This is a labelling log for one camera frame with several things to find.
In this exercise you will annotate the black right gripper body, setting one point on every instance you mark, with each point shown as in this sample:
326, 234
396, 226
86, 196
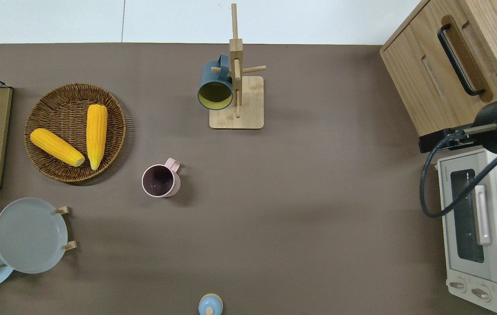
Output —
493, 142

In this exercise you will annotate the pink mug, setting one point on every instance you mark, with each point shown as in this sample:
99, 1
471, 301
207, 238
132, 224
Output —
158, 179

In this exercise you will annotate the wooden cabinet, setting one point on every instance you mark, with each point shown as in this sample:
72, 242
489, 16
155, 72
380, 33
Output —
441, 87

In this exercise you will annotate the cream toaster oven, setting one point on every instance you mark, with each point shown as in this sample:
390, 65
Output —
484, 271

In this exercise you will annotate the brown table mat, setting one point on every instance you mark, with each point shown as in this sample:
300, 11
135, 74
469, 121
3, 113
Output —
296, 210

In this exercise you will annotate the wooden mug tree stand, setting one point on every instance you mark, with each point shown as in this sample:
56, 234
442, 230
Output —
250, 100

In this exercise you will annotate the dark mug with yellow inside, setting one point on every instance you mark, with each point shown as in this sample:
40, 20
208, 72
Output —
213, 72

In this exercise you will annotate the blue bell on wooden base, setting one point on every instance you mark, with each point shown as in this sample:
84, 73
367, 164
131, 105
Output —
210, 305

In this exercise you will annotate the yellow corn cob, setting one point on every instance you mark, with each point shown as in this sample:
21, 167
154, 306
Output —
96, 135
55, 146

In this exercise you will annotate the brown woven wicker tray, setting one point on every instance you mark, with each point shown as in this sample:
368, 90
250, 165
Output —
68, 100

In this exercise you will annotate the wooden plate rack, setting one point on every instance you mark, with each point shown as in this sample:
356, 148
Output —
72, 245

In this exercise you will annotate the grey plate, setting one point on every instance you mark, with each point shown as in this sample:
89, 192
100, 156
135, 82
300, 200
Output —
29, 236

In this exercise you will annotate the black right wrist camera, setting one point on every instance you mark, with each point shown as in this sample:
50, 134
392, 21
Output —
432, 142

